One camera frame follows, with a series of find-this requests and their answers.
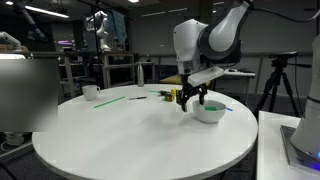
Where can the black camera tripod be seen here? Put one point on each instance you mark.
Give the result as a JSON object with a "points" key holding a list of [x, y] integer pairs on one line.
{"points": [[276, 80]]}

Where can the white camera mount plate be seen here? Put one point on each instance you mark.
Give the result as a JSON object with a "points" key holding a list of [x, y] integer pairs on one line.
{"points": [[205, 76]]}

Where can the dark blue background robot arm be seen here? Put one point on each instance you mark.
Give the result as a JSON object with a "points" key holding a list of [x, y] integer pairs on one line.
{"points": [[31, 23]]}

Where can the white ceramic bowl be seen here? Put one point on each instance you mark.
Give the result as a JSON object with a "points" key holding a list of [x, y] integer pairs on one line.
{"points": [[209, 116]]}

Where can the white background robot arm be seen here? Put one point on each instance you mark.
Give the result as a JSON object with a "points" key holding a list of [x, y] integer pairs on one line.
{"points": [[102, 30]]}

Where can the long green straw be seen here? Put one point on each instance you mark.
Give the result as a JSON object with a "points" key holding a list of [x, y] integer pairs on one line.
{"points": [[109, 102]]}

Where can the black pen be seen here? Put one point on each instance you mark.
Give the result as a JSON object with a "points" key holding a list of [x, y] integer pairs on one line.
{"points": [[137, 98]]}

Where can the green cube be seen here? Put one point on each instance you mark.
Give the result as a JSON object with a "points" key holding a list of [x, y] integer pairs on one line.
{"points": [[210, 108]]}

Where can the steel water bottle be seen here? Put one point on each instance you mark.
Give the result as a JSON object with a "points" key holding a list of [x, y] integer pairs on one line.
{"points": [[140, 75]]}

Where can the short green straw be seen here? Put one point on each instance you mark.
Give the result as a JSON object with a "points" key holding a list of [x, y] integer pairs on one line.
{"points": [[154, 91]]}

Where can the wooden desk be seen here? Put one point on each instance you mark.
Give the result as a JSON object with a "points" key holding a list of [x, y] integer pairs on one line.
{"points": [[170, 80]]}

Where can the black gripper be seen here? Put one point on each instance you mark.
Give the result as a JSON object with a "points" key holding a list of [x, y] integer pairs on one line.
{"points": [[193, 90]]}

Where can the yellow cube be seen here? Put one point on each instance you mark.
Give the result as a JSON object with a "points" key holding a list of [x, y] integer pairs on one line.
{"points": [[174, 91]]}

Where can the ceiling light strip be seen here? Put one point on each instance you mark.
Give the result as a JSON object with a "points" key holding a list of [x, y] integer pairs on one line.
{"points": [[43, 11]]}

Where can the multicolour puzzle cube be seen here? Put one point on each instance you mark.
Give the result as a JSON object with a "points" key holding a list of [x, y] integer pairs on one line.
{"points": [[169, 97]]}

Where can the hanging blue cloth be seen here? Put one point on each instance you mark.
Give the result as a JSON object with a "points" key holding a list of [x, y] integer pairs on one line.
{"points": [[118, 26]]}

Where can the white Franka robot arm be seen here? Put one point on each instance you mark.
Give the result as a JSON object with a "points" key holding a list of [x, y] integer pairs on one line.
{"points": [[190, 40]]}

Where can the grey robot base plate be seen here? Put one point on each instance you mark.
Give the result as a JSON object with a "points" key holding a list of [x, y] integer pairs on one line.
{"points": [[295, 150]]}

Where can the white office desk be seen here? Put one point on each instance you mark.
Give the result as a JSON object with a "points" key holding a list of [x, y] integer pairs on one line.
{"points": [[236, 74]]}

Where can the white mug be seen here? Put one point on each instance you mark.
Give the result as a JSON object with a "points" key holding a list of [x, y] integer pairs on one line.
{"points": [[89, 92]]}

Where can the long blue straw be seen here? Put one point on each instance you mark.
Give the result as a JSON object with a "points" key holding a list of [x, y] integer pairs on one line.
{"points": [[229, 109]]}

